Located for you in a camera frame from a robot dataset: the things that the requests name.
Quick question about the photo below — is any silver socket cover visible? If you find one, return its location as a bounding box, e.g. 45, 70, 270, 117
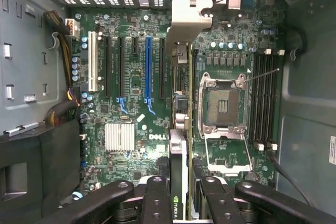
204, 132, 254, 175

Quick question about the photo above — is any silver finned heatsink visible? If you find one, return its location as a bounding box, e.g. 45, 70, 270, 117
104, 122, 136, 154

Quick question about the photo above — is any CPU socket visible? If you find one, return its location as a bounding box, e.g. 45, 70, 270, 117
201, 71, 249, 140

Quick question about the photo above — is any RAM slot with white clips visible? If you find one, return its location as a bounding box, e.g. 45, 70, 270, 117
256, 48, 272, 152
270, 48, 286, 152

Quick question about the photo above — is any black plastic shroud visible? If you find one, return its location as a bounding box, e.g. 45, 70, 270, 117
0, 123, 82, 224

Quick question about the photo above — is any green motherboard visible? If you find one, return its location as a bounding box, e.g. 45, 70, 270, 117
67, 7, 287, 201

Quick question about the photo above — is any black open PC case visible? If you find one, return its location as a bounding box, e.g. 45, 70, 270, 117
0, 0, 336, 224

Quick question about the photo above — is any blue expansion slot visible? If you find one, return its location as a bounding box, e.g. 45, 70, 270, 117
144, 36, 154, 102

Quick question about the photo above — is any white expansion slot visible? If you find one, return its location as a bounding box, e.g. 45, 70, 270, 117
87, 30, 99, 93

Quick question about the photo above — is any short black expansion slot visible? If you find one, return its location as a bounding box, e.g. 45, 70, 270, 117
131, 36, 139, 56

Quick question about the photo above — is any white power connector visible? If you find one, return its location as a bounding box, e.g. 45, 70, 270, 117
65, 18, 80, 39

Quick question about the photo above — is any blue SATA wire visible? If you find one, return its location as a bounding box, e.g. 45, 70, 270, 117
69, 191, 85, 202

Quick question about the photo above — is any silver metal latch bracket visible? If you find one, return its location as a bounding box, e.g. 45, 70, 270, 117
2, 121, 39, 137

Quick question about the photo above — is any black sleeved power wire bundle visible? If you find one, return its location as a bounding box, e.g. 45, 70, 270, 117
41, 10, 81, 129

